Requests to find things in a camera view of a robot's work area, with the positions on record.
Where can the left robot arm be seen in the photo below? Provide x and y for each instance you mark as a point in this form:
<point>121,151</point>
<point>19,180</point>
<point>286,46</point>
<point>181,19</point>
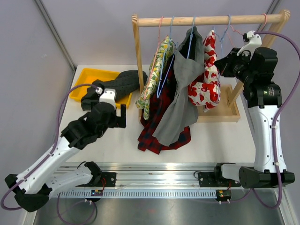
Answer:
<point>36,185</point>

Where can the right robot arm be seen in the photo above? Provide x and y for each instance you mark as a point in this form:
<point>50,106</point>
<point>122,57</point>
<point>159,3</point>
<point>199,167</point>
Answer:
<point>255,70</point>

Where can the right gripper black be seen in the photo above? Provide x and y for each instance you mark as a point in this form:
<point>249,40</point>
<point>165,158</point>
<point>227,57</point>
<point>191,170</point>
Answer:
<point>224,65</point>

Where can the blue wire hanger plaid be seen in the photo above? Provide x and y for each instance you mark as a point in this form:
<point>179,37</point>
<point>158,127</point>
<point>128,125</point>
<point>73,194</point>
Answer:
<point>164,60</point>

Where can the blue wire hanger floral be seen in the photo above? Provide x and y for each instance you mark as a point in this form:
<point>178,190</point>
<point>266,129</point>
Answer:
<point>221,38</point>

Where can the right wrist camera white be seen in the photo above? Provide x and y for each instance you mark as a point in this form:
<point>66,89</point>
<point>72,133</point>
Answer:
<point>251,42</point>

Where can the lemon print skirt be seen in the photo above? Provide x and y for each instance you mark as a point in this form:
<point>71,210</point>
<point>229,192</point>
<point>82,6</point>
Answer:
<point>152,81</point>

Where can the red floral white skirt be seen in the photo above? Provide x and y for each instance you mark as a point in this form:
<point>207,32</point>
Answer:
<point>205,90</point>

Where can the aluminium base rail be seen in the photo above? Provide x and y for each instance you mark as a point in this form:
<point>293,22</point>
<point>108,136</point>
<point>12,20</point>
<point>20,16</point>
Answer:
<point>161,194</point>

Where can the red plaid skirt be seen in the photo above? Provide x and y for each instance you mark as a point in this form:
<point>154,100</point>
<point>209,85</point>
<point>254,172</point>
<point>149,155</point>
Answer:
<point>162,130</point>

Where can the blue wire hanger grey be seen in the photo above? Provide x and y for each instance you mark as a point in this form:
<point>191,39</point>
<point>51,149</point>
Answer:
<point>190,53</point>

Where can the dark grey dotted skirt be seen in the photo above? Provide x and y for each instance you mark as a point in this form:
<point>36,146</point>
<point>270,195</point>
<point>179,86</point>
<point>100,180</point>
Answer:
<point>125,83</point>

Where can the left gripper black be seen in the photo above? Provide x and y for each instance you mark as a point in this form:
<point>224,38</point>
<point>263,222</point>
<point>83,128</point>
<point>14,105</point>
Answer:
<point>94,102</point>

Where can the wooden clothes rack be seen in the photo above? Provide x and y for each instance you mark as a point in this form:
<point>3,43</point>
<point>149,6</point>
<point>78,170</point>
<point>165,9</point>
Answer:
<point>227,109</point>

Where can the grey pleated skirt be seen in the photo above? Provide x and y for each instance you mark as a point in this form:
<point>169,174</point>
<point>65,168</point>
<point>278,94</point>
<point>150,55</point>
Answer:
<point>186,71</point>

